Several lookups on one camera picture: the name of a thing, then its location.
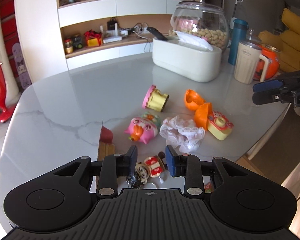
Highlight orange round teapot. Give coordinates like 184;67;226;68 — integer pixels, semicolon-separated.
252;43;281;81

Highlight orange plastic shell half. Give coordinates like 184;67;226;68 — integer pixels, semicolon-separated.
194;102;212;131
184;89;205;111

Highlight red yellow gift box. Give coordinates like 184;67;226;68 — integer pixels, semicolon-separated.
84;30;103;47

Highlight biscuit stick box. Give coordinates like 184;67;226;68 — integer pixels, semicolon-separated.
97;125;115;161

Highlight white oval tissue box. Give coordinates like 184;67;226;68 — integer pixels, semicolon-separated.
152;37;222;82

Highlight pink yellow cupcake toy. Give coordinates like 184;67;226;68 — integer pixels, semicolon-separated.
142;85;170;112

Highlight small glass jar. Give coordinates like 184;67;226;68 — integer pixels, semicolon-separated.
64;38;74;55

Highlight red dress doll keychain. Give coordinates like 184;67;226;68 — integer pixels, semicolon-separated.
126;152;168;189

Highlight yellow sofa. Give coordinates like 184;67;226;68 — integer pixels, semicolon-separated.
258;8;300;72

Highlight pink pig toy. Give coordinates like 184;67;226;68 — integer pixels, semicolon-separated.
124;112;162;144

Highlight blue thermos bottle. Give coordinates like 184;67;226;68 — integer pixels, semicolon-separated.
228;18;249;65

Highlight cream ribbed pitcher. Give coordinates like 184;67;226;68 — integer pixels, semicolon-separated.
234;41;269;84

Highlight yellow pink toy camera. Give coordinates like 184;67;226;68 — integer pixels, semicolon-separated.
207;111;234;141

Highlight clear snack packet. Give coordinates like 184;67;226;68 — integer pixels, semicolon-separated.
203;176;214;193

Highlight glass jar with nuts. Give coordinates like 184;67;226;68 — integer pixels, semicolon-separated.
170;0;229;51

